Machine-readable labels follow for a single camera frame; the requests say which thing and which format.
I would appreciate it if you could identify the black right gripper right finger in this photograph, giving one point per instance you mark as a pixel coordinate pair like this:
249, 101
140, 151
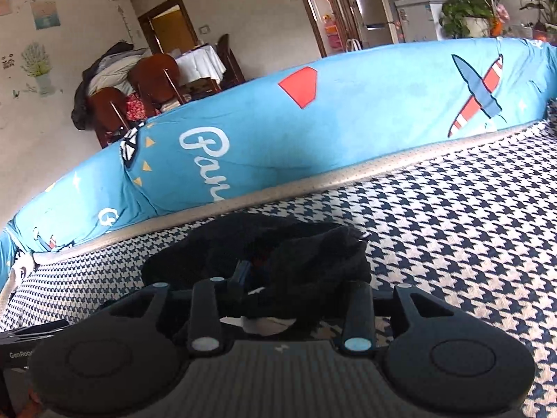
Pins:
433, 354

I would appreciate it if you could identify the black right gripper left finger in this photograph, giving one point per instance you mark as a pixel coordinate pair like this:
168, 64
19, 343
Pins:
132, 352

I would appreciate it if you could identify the black garment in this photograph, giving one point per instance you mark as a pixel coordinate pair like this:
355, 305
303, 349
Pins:
299, 271

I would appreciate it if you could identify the houndstooth sofa seat cover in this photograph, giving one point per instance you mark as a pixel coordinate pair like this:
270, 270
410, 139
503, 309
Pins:
476, 228

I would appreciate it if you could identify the dark jacket pile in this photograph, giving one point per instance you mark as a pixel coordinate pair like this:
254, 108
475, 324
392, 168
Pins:
109, 71

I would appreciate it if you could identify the dining table white cloth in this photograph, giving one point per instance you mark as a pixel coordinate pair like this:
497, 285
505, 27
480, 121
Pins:
203, 62

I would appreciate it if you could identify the white chest freezer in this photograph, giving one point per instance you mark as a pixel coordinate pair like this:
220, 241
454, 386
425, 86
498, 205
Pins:
420, 19

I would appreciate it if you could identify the silver refrigerator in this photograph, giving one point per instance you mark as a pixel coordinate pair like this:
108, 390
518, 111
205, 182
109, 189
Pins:
372, 4

